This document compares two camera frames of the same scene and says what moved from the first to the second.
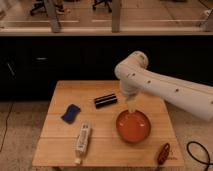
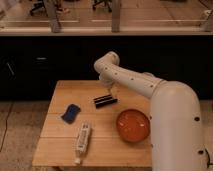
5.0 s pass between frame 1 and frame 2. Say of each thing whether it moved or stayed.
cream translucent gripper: moved
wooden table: stayed
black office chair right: stayed
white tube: stayed
